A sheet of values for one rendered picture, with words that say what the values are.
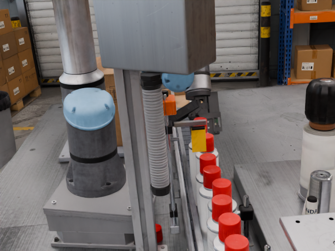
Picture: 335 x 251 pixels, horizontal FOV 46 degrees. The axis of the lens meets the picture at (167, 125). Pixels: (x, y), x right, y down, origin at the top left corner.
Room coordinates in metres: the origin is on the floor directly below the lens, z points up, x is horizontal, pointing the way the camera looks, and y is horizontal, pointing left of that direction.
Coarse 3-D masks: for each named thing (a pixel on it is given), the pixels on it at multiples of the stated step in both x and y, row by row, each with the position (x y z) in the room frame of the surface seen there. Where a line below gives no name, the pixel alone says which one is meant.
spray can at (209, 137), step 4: (208, 136) 0.78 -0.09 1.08; (212, 136) 0.78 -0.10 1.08; (208, 140) 0.77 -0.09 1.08; (212, 140) 0.78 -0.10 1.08; (208, 144) 0.77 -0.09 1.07; (212, 144) 0.78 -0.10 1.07; (208, 148) 0.77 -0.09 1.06; (212, 148) 0.78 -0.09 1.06; (196, 152) 0.80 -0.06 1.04; (200, 152) 0.78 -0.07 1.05; (204, 152) 0.78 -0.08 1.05; (208, 152) 0.78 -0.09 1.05; (212, 152) 0.78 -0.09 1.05; (216, 152) 0.79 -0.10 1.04; (196, 156) 0.78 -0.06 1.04; (216, 156) 0.77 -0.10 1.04; (196, 160) 0.78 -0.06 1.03; (216, 160) 0.77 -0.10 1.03; (196, 164) 0.78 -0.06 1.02; (216, 164) 0.77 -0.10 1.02; (196, 168) 0.79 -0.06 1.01; (196, 172) 0.79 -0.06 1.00
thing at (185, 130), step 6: (186, 120) 1.42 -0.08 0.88; (186, 126) 1.35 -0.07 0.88; (186, 132) 1.30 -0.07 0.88; (186, 138) 1.24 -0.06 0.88; (186, 144) 1.20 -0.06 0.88; (186, 150) 1.15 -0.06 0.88; (180, 156) 1.11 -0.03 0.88; (186, 156) 1.11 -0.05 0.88; (186, 192) 0.89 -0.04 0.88; (192, 228) 0.74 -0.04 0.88; (192, 234) 0.72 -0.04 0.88
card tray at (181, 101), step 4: (168, 92) 1.89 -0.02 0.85; (180, 92) 1.89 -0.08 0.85; (176, 96) 1.88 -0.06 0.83; (180, 96) 1.87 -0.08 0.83; (184, 96) 1.87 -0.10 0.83; (176, 100) 1.81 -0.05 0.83; (180, 100) 1.81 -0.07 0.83; (184, 100) 1.81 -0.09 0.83; (176, 104) 1.75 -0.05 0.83; (180, 104) 1.75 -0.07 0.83; (184, 104) 1.75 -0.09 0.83
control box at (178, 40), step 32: (96, 0) 0.64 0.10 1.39; (128, 0) 0.61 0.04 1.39; (160, 0) 0.58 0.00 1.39; (192, 0) 0.57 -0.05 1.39; (128, 32) 0.61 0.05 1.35; (160, 32) 0.58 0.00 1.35; (192, 32) 0.57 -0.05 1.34; (128, 64) 0.61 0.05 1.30; (160, 64) 0.58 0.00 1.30; (192, 64) 0.56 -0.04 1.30
